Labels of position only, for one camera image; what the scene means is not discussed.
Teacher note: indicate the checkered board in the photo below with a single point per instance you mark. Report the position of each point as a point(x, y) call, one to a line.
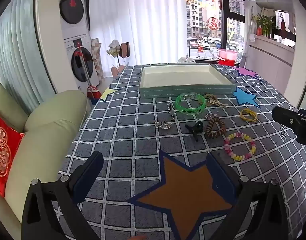
point(96, 57)

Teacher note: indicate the pink plastic basin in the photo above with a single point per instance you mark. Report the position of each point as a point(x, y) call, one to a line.
point(226, 53)

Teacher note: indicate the silver bar hair clip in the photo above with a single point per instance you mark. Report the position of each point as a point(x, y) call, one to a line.
point(171, 111)

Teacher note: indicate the ornate silver charm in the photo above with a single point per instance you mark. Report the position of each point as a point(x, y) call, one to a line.
point(164, 125)

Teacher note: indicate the flowers in red vase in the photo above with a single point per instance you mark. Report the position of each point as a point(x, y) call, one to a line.
point(264, 22)

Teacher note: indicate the white sheer curtain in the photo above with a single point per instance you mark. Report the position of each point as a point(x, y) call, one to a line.
point(143, 22)

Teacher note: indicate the brown slippers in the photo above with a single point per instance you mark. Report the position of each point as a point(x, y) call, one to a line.
point(125, 49)

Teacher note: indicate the silver heart charm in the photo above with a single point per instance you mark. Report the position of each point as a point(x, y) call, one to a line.
point(209, 116)

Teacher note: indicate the red paper-cut window decoration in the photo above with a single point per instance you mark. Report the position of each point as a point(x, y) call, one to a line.
point(213, 23)

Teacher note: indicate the blue paper star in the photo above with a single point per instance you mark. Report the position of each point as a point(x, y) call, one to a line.
point(244, 97)

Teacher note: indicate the red mop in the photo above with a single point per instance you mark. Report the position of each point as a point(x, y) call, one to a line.
point(93, 92)

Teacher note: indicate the white slippers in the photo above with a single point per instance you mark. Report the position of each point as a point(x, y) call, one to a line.
point(186, 59)

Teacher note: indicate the frosted glass door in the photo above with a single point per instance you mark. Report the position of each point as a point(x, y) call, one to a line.
point(20, 55)

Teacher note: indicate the white tumble dryer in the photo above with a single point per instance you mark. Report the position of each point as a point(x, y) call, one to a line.
point(71, 7)

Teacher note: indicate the red embroidered cushion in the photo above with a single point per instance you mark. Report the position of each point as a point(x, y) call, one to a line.
point(3, 150)

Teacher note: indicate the orange paper star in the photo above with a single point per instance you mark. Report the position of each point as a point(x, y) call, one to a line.
point(178, 192)

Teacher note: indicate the yellow paper star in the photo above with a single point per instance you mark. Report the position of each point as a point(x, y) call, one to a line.
point(106, 93)

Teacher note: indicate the red hanging cloth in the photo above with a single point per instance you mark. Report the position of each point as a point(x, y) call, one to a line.
point(283, 25)

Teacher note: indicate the red plastic basin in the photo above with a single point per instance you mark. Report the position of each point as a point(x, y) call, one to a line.
point(225, 62)

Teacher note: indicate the metal shoe rack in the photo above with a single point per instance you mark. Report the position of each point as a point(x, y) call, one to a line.
point(118, 62)

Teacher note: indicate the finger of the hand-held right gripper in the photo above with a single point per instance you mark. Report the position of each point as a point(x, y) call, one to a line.
point(284, 117)

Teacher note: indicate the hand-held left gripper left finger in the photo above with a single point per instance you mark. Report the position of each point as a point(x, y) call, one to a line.
point(89, 172)

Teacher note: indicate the purple paper star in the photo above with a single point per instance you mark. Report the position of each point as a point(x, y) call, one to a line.
point(245, 71)

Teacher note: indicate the black claw hair clip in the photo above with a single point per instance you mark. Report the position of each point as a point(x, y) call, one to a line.
point(196, 127)

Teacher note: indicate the pale green sofa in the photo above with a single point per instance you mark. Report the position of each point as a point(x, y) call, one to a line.
point(43, 135)

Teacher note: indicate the pale green rectangular tray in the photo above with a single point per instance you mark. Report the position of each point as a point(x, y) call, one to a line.
point(183, 76)

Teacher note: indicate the white washing machine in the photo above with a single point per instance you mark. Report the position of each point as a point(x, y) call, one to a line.
point(80, 65)

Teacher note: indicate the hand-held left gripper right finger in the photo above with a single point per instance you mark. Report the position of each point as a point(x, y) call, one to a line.
point(219, 177)

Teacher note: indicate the white counter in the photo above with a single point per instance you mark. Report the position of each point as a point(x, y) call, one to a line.
point(267, 52)

